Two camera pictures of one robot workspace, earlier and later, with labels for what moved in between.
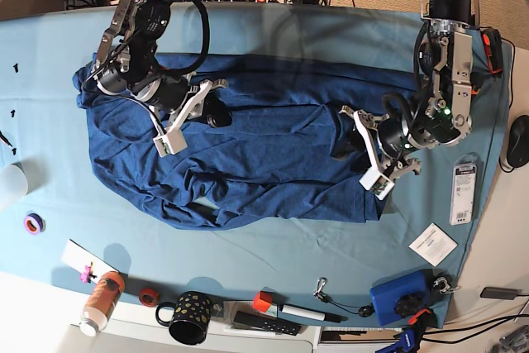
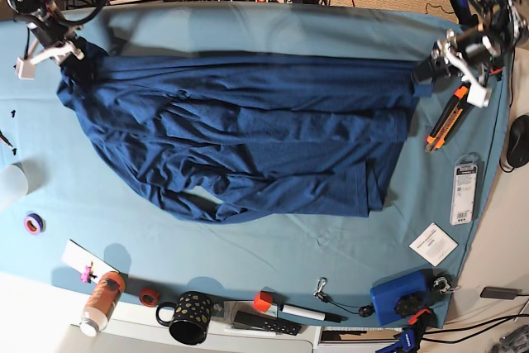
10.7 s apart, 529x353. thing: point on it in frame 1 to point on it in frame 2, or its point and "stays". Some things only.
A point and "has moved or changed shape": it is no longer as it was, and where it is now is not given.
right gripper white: (380, 180) to (436, 67)
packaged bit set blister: (464, 191) stays
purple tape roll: (34, 223) stays
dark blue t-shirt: (273, 151) has moved or changed shape
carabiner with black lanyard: (364, 311) stays
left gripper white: (217, 116) to (84, 70)
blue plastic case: (384, 293) stays
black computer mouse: (518, 144) stays
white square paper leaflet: (433, 245) stays
